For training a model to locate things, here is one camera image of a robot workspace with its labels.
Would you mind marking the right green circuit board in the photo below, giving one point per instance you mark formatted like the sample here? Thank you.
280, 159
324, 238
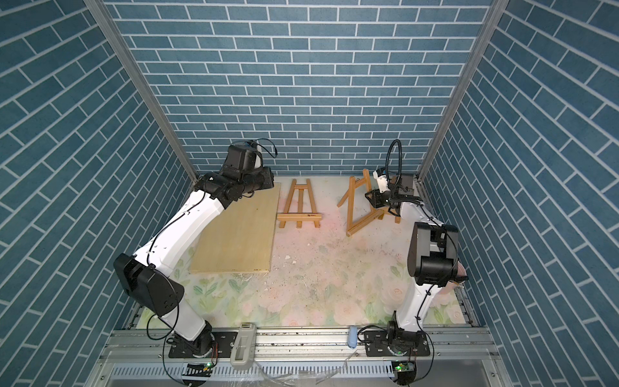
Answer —
404, 367

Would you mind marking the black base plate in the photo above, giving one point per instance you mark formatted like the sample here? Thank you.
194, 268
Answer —
376, 345
210, 344

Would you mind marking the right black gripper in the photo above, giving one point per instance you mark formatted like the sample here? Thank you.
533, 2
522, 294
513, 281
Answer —
377, 195

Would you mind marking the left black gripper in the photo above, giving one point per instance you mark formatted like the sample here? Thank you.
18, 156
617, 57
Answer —
267, 181

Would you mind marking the left green circuit board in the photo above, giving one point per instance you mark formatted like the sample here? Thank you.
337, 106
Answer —
198, 370

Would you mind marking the blue rail clip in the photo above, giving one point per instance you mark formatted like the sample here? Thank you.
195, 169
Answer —
352, 340

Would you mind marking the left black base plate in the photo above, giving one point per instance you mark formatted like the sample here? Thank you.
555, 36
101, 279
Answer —
210, 344

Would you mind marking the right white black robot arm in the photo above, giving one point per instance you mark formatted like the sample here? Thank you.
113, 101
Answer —
432, 261

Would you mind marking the green circuit board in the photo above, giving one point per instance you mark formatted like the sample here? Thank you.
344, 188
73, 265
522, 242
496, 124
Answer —
198, 370
404, 367

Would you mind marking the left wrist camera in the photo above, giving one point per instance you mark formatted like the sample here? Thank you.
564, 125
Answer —
242, 158

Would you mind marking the grey rail clamp handle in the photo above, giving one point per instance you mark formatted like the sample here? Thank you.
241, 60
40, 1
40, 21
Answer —
243, 350

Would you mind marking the plywood canvas board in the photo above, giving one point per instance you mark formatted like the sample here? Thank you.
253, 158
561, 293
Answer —
239, 240

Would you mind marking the aluminium front rail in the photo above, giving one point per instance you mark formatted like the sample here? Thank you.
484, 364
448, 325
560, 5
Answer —
459, 356

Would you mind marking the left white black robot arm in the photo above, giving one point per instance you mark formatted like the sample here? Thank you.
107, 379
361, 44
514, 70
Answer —
145, 274

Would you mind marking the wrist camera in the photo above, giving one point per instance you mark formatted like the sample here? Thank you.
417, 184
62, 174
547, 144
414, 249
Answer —
406, 182
242, 158

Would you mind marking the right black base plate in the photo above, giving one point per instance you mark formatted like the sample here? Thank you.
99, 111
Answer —
376, 345

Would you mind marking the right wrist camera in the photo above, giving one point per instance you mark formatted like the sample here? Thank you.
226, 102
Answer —
406, 182

